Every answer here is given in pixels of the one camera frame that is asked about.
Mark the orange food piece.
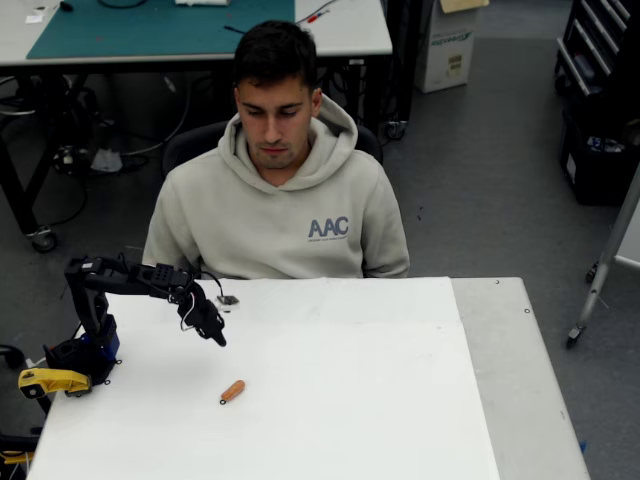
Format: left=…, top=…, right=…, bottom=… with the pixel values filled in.
left=220, top=379, right=247, bottom=402

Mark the man in beige hoodie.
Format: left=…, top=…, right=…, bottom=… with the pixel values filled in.
left=141, top=19, right=411, bottom=280

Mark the white table sheet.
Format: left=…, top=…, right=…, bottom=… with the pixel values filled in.
left=25, top=276, right=501, bottom=480

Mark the black office chair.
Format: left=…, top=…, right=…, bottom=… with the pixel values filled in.
left=160, top=119, right=385, bottom=179

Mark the white crumpled bag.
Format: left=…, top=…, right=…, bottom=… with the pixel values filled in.
left=89, top=147, right=124, bottom=174

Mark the black chair armrest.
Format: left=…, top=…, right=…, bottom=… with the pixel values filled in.
left=0, top=343, right=26, bottom=371

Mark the black and yellow clamp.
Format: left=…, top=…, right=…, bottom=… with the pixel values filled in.
left=0, top=433, right=41, bottom=466

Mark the teal cutting mat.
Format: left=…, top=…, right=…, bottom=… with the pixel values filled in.
left=25, top=0, right=297, bottom=60

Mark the grey workbench with black legs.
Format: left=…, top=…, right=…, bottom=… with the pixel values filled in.
left=0, top=0, right=409, bottom=254

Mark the white box with green print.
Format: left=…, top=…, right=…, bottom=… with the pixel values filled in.
left=413, top=0, right=479, bottom=94

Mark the grey wheeled stand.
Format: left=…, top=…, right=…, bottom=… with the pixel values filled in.
left=566, top=162, right=640, bottom=350

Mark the beige envelope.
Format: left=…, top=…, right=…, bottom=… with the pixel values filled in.
left=439, top=0, right=490, bottom=14

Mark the black bin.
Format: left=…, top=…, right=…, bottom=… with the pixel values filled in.
left=559, top=107, right=640, bottom=207

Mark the black drawer cabinet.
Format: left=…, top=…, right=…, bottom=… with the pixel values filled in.
left=553, top=0, right=640, bottom=99

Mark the white wire on gripper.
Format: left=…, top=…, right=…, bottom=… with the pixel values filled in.
left=178, top=293, right=199, bottom=332

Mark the black camera cable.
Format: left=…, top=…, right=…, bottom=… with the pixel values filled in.
left=198, top=269, right=224, bottom=301

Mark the red handled screwdriver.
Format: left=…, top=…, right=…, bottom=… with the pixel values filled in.
left=294, top=2, right=334, bottom=25

